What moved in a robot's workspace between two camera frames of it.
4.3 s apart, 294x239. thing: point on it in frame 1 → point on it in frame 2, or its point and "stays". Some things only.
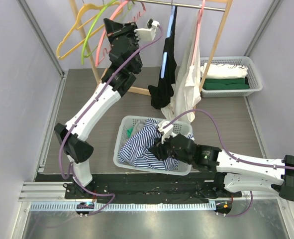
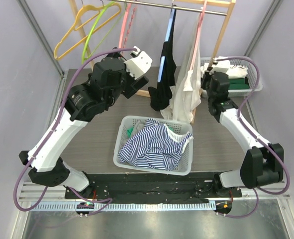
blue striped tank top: x=138 y=153 stays
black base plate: x=129 y=188 stays
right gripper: x=162 y=148 → x=206 y=81
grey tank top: x=139 y=126 stays
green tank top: x=129 y=131 stays
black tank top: x=162 y=93 stays
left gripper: x=114 y=29 → x=134 y=85
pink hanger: x=103 y=33 → x=125 y=14
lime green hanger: x=90 y=27 → x=107 y=36
